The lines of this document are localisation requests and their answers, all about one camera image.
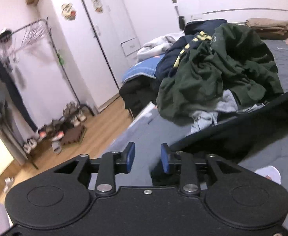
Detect white wardrobe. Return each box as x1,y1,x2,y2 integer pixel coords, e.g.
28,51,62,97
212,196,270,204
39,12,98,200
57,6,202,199
37,0,145,114

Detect black hat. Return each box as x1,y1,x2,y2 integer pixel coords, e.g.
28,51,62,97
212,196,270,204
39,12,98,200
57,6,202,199
0,29,13,42

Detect grey printed quilt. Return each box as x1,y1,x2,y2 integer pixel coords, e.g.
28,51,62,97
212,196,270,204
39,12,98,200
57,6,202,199
95,38,288,227

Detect pale grey hooded garment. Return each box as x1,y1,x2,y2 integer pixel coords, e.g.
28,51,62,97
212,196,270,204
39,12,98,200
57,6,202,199
137,33,182,62

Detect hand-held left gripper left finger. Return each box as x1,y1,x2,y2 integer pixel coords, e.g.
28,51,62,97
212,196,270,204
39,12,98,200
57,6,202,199
53,141,136,197

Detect navy garment with yellow print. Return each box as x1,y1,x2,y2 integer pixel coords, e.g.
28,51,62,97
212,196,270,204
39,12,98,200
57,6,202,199
156,18,228,84

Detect black cloth beside bed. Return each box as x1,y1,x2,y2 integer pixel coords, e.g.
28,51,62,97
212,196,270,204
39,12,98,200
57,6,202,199
119,75,160,118

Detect dark hanging pants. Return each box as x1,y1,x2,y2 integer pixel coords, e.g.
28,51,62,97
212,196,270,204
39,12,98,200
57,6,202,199
0,54,39,133

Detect white slippers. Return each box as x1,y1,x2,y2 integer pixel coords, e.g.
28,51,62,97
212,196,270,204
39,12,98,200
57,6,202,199
3,176,15,193

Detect light grey garment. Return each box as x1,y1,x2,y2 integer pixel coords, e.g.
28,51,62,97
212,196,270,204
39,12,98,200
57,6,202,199
190,90,266,135

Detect brown hexagonal mat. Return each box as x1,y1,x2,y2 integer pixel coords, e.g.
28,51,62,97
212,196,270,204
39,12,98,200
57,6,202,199
60,125,88,146

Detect row of shoes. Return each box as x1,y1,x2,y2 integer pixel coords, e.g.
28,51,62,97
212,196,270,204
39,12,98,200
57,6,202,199
23,101,88,155

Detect black sweatshirt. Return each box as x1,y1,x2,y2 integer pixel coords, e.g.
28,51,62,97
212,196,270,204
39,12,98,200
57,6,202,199
151,84,288,185

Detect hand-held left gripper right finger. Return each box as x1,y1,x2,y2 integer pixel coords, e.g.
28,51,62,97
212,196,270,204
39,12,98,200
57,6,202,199
160,143,241,197

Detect wardrobe sticker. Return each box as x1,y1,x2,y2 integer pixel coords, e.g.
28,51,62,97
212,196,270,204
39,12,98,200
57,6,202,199
61,3,77,21
91,0,103,13

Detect black clothes rack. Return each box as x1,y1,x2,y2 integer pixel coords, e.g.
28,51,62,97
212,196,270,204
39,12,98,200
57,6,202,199
0,17,96,170

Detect dark green garment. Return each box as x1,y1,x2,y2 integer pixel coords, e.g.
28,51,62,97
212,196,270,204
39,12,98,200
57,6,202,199
156,23,284,126

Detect white headboard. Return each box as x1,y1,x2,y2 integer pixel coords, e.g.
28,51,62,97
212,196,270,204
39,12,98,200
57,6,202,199
198,0,288,23

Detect green hanging item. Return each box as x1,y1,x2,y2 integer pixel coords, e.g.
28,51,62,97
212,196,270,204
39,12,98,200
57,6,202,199
56,50,66,66

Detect black wall device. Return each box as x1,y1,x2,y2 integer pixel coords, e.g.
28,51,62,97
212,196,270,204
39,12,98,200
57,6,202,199
171,0,186,30

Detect bunch of clothes hangers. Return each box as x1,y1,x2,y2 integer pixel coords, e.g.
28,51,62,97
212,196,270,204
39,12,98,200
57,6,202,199
20,23,48,49

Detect folded tan blanket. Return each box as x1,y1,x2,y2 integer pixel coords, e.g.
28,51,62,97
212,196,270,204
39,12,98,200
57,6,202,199
244,18,288,40

